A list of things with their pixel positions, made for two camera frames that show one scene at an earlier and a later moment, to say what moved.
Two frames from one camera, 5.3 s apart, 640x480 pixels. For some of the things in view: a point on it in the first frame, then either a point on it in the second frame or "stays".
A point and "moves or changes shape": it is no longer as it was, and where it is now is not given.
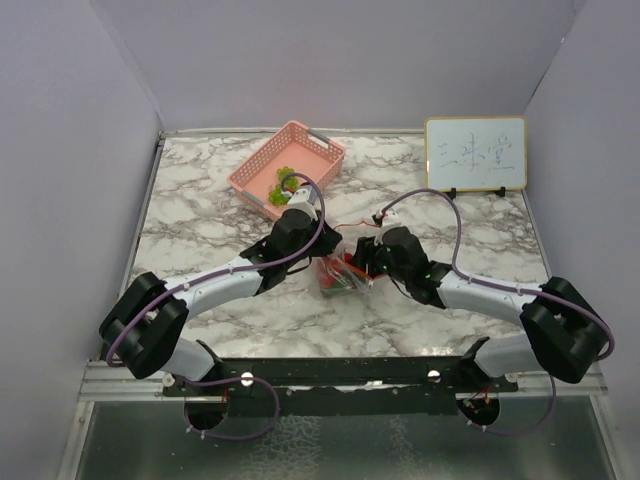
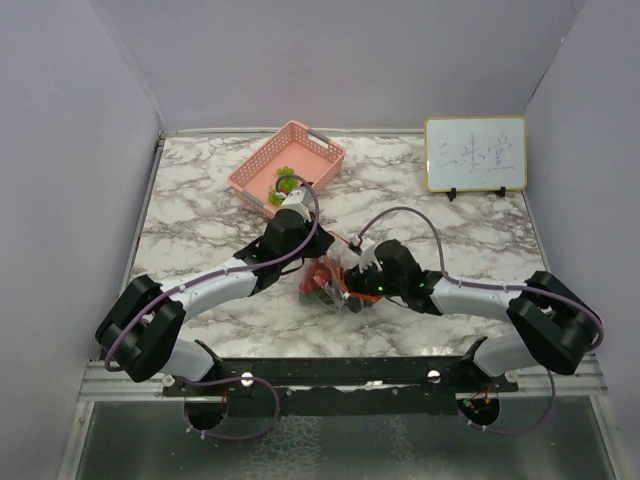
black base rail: (340, 386) stays
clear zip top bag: (338, 275) moves or changes shape
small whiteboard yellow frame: (475, 153) stays
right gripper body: (379, 261) -> (371, 280)
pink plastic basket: (295, 147) stays
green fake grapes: (287, 182) stays
